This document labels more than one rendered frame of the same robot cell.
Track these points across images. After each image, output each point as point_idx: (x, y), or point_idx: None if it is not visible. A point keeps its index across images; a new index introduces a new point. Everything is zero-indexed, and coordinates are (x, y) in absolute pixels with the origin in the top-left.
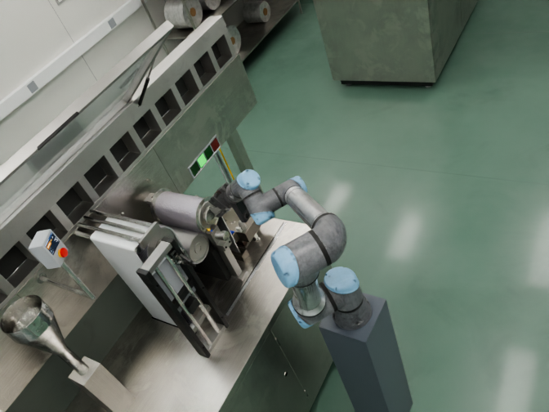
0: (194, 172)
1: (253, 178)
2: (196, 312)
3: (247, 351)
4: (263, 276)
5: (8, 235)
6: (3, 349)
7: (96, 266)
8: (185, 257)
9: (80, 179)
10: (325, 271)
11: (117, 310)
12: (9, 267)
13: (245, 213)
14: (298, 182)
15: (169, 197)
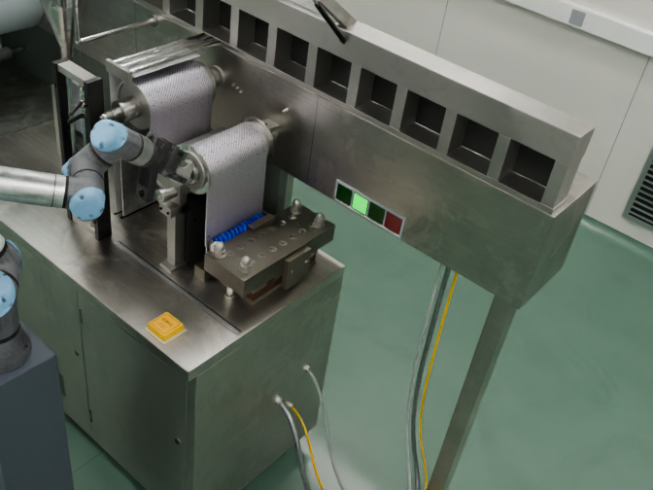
0: (340, 195)
1: (100, 135)
2: (146, 219)
3: (45, 247)
4: (149, 286)
5: None
6: (106, 18)
7: None
8: (75, 107)
9: (233, 7)
10: (179, 416)
11: None
12: None
13: (140, 188)
14: (76, 192)
15: (239, 129)
